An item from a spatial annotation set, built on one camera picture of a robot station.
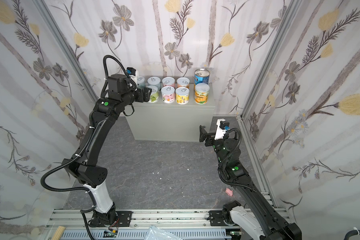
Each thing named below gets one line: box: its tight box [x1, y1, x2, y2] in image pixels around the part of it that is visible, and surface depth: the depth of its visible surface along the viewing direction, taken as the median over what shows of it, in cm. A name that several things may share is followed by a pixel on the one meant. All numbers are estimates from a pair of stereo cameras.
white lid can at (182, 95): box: [175, 86, 190, 105], surface depth 79 cm
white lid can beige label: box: [161, 85, 176, 104], surface depth 79 cm
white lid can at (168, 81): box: [162, 77, 176, 88], surface depth 85 cm
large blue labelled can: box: [194, 68, 210, 86], surface depth 81 cm
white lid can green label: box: [148, 85, 159, 104], surface depth 80 cm
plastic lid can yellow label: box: [194, 82, 210, 105], surface depth 77 cm
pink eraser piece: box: [225, 187, 233, 197], surface depth 83 cm
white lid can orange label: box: [176, 77, 190, 89], surface depth 84 cm
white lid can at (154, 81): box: [147, 76, 161, 89], surface depth 85 cm
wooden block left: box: [52, 226, 66, 240], surface depth 71 cm
